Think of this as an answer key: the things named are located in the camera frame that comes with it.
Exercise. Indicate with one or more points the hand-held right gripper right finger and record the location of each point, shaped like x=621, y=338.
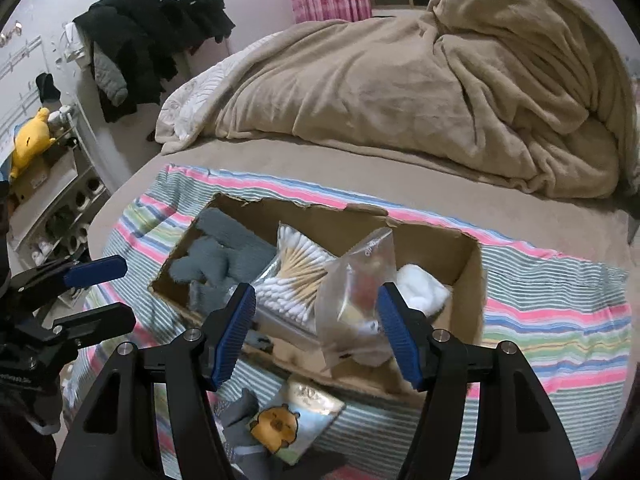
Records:
x=396, y=340

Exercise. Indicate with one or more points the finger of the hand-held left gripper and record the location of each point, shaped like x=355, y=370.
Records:
x=95, y=268
x=95, y=322

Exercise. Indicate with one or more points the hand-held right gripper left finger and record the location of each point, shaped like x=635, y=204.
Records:
x=234, y=332

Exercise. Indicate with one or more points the clear zip bag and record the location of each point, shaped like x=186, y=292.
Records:
x=350, y=285

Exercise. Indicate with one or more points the brown cardboard box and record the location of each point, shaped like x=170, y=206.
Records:
x=465, y=280

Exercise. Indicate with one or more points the white fluffy cloth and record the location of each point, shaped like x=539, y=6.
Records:
x=425, y=290

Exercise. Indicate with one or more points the white storage shelf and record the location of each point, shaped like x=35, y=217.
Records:
x=55, y=210

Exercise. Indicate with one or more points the grey fluffy cloth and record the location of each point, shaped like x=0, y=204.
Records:
x=215, y=260

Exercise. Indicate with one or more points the cotton swab pack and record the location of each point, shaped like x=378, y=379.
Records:
x=295, y=270

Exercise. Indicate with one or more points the cartoon bear packet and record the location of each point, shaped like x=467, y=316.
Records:
x=305, y=400

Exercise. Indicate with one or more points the small cardboard box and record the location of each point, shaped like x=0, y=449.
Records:
x=45, y=175

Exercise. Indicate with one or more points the striped colourful cloth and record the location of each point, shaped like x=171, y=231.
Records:
x=525, y=310

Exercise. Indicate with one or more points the yellow plush toy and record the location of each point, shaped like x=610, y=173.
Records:
x=30, y=140

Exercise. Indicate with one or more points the bed with beige sheet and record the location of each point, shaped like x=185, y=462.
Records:
x=350, y=165

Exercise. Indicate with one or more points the black hat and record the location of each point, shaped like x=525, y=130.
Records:
x=47, y=87

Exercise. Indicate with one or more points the grey quilted jacket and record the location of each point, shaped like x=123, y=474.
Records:
x=107, y=77

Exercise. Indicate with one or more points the white patterned quilt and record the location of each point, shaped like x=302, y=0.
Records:
x=200, y=90

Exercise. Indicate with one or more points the white garment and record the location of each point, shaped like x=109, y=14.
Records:
x=72, y=45

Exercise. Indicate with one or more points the pile of black jackets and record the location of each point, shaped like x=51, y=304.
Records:
x=140, y=25

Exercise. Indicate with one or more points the beige fleece blanket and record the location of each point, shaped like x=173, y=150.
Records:
x=400, y=85

